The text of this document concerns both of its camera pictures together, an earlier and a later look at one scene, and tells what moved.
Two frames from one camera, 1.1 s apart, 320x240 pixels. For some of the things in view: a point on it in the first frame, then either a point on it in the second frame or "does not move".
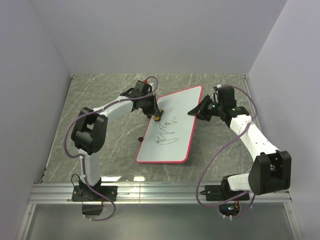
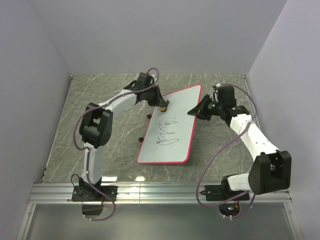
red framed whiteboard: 168,140 does not move
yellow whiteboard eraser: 158,118 → 163,109
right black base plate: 222,192 does not move
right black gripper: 200,110 does not move
